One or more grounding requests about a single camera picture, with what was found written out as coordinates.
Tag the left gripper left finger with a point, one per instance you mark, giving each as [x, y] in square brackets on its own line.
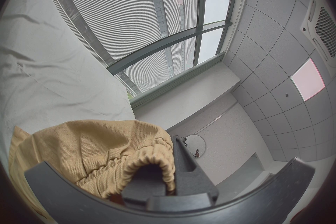
[141, 186]

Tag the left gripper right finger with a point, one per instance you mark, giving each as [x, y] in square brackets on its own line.
[193, 178]

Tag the tan shorts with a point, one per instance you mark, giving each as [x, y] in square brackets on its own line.
[91, 144]

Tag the bed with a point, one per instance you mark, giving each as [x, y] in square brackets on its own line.
[52, 60]

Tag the window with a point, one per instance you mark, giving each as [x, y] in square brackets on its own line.
[170, 40]

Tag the square ceiling light panel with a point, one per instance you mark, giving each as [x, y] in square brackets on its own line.
[307, 78]

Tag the white ceiling air conditioner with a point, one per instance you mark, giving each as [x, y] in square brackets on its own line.
[324, 26]

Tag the round wall mirror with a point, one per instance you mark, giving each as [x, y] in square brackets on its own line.
[195, 142]

